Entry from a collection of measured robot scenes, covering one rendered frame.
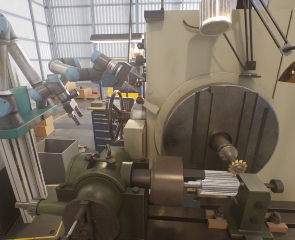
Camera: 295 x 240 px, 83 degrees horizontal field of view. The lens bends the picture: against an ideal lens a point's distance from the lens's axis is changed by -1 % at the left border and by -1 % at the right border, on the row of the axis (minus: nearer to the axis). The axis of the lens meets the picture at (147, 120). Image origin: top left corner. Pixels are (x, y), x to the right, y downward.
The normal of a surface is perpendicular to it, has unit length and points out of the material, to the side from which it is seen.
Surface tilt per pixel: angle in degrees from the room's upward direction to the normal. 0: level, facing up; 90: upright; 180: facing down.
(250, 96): 90
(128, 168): 20
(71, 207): 90
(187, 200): 65
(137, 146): 90
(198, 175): 35
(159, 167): 28
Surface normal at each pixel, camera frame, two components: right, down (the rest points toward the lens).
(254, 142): -0.09, 0.32
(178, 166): -0.03, -0.77
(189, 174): -0.05, -0.59
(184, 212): 0.00, -0.95
